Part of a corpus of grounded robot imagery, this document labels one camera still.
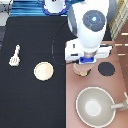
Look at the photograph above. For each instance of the black table mat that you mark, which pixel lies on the black table mat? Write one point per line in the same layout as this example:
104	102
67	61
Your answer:
25	101

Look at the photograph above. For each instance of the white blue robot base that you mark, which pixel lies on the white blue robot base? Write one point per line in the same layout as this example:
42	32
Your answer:
54	7

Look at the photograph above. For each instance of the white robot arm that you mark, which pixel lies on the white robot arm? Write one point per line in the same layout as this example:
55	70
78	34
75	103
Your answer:
88	20

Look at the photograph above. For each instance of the large cream frying pan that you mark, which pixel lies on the large cream frying pan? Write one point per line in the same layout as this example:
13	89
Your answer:
96	107

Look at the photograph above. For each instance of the pink stove countertop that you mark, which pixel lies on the pink stove countertop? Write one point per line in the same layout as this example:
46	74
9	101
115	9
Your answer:
114	85

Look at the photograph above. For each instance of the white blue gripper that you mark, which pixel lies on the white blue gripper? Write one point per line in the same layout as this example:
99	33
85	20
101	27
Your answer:
74	52

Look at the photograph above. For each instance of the cream round plate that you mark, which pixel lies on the cream round plate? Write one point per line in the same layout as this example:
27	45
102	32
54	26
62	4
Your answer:
43	71

